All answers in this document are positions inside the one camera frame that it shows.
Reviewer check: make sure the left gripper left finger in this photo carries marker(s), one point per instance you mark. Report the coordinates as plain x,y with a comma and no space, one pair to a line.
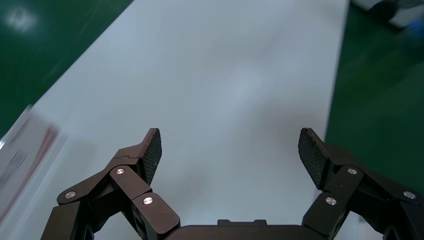
132,182

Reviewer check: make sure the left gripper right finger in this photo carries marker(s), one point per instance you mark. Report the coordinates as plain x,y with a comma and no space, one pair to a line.
338,185

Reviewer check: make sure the acrylic sign with Chinese text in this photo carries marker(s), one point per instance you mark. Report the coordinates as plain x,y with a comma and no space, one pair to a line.
20,149

